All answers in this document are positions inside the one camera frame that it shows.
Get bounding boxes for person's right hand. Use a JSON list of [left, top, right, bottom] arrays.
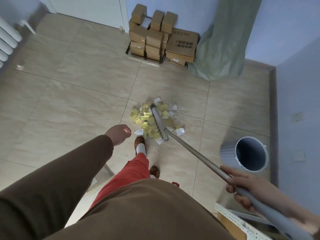
[[220, 165, 292, 218]]

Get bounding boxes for person's left hand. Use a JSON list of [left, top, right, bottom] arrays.
[[104, 124, 132, 147]]

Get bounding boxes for grey broom with metal handle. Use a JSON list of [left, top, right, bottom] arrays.
[[151, 106, 314, 240]]

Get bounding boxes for person's left forearm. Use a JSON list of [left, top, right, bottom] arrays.
[[0, 134, 114, 240]]

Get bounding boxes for person's right forearm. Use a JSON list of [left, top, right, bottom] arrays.
[[285, 203, 320, 236]]

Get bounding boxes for brown patterned slipper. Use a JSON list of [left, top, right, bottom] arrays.
[[149, 165, 160, 179], [134, 135, 146, 155]]

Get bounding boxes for grey plastic waste bin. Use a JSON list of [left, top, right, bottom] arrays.
[[220, 136, 269, 172]]

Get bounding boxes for pile of yellow white paper scraps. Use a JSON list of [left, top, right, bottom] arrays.
[[130, 97, 187, 146]]

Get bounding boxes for white sock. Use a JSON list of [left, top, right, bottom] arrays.
[[136, 143, 147, 157]]

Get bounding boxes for red trousers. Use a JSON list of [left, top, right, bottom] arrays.
[[88, 153, 151, 211]]

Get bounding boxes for white perforated metal rack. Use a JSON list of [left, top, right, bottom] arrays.
[[215, 202, 277, 240]]

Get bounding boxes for grey metal stand with label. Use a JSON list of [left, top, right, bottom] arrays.
[[86, 163, 115, 193]]

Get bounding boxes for brown wooden board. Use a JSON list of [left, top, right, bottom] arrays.
[[217, 212, 248, 240]]

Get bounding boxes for brown top garment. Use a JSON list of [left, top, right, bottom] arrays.
[[42, 178, 235, 240]]

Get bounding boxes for flat cardboard box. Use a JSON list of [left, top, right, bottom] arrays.
[[169, 58, 188, 67]]

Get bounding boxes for stack of small cardboard boxes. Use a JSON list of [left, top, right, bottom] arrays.
[[128, 3, 178, 62]]

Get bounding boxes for large printed cardboard box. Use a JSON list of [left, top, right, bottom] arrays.
[[165, 28, 199, 63]]

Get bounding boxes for green plastic sheet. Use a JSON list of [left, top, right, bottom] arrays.
[[187, 0, 264, 82]]

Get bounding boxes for white door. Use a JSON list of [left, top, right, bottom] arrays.
[[37, 0, 129, 32]]

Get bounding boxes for white radiator pipe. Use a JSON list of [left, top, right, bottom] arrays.
[[19, 20, 37, 35]]

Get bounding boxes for white radiator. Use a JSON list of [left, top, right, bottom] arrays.
[[0, 16, 23, 69]]

